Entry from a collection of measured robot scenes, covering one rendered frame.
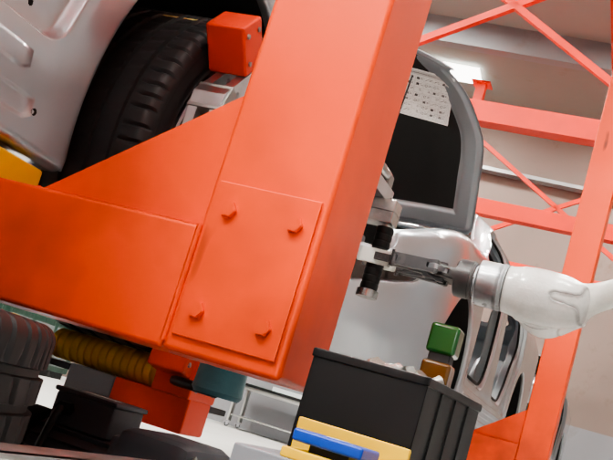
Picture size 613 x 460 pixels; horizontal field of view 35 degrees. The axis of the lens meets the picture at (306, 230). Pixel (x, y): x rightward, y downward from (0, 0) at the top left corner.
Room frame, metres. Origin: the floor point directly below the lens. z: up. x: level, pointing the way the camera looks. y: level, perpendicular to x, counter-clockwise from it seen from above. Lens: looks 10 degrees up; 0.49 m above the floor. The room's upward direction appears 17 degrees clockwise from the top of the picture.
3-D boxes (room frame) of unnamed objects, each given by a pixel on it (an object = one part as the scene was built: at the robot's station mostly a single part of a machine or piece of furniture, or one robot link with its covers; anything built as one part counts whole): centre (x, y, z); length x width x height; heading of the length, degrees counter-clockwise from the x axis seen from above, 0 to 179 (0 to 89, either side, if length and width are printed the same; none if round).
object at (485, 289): (1.83, -0.37, 0.83); 0.09 x 0.06 x 0.09; 159
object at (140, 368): (1.90, 0.29, 0.49); 0.29 x 0.06 x 0.06; 69
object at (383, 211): (1.92, -0.12, 0.93); 0.09 x 0.05 x 0.05; 69
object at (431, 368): (1.29, -0.22, 0.59); 0.04 x 0.04 x 0.04; 69
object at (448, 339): (1.29, -0.22, 0.64); 0.04 x 0.04 x 0.04; 69
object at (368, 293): (1.91, -0.15, 0.83); 0.04 x 0.04 x 0.16
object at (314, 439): (0.95, -0.09, 0.47); 0.07 x 0.07 x 0.02; 69
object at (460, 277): (1.86, -0.30, 0.83); 0.09 x 0.08 x 0.07; 69
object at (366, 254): (1.89, -0.14, 0.83); 0.07 x 0.01 x 0.03; 69
